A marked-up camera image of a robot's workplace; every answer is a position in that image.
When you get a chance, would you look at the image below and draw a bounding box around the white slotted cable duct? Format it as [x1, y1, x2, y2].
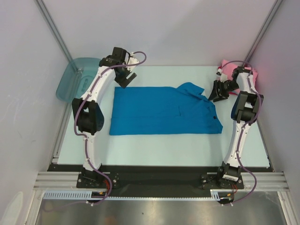
[43, 190, 232, 201]

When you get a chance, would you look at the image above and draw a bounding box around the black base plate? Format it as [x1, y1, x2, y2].
[46, 164, 275, 199]

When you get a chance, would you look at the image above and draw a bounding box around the right aluminium frame post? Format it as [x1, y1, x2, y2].
[242, 0, 285, 66]

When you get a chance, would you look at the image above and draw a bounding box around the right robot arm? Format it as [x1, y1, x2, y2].
[209, 66, 264, 188]

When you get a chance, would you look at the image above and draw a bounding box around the blue t-shirt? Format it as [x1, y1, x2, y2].
[109, 82, 223, 136]

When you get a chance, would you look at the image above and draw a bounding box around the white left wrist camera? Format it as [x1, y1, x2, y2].
[126, 52, 140, 72]

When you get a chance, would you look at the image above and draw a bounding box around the left aluminium frame post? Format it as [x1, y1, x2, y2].
[34, 0, 73, 62]

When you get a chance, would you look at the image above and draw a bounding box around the aluminium front rail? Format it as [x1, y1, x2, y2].
[33, 172, 290, 192]

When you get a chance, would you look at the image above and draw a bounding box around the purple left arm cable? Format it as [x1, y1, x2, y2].
[74, 51, 147, 207]

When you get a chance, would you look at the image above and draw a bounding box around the aluminium frame post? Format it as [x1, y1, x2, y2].
[34, 0, 73, 62]
[242, 0, 285, 66]

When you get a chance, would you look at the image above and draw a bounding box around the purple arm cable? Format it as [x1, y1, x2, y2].
[217, 60, 263, 207]
[74, 51, 147, 207]

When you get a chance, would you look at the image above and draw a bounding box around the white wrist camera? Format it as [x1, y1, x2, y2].
[126, 52, 140, 72]
[216, 67, 228, 83]

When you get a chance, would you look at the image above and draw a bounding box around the pink folded t-shirt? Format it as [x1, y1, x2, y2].
[219, 60, 258, 94]

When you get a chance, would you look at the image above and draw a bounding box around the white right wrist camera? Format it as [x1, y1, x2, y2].
[216, 67, 228, 83]

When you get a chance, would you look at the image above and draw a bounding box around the teal translucent plastic bin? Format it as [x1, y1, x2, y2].
[56, 57, 100, 103]

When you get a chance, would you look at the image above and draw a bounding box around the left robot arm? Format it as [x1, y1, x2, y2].
[72, 47, 142, 188]

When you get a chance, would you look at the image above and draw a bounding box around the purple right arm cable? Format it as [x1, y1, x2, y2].
[217, 60, 263, 207]

